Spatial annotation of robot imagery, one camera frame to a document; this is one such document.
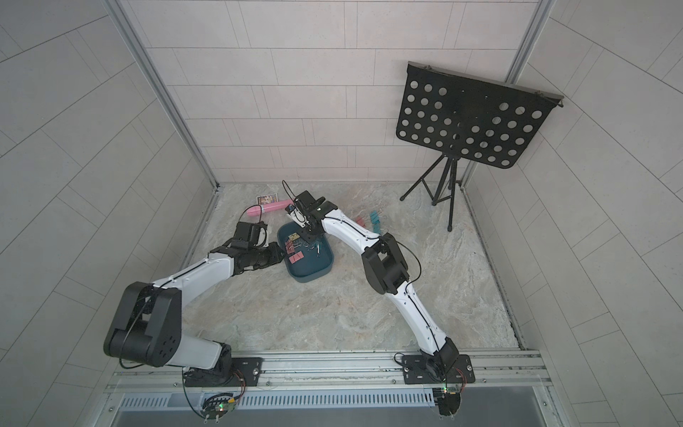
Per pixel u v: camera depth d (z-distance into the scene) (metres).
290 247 0.94
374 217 1.05
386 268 0.59
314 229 0.75
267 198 1.09
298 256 0.93
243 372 0.71
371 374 0.71
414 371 0.71
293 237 0.96
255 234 0.73
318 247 0.94
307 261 0.91
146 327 0.42
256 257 0.74
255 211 1.03
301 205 0.77
